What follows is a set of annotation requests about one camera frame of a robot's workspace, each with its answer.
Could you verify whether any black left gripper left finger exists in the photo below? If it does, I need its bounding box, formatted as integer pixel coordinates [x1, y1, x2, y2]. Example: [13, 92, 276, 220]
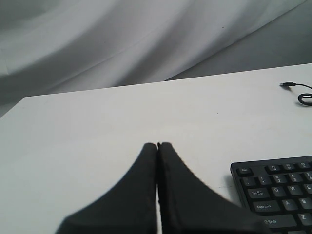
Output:
[57, 143, 157, 234]

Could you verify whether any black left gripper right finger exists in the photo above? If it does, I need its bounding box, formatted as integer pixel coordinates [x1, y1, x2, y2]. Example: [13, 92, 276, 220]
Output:
[157, 142, 270, 234]

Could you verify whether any black acer keyboard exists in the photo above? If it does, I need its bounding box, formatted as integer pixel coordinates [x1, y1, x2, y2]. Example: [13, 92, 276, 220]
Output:
[230, 156, 312, 234]

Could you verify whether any grey backdrop cloth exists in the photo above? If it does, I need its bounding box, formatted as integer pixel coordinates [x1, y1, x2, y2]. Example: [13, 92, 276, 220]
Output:
[0, 0, 312, 115]

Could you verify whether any black keyboard usb cable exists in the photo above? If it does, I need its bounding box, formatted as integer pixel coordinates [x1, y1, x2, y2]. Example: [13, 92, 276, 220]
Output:
[279, 81, 312, 107]

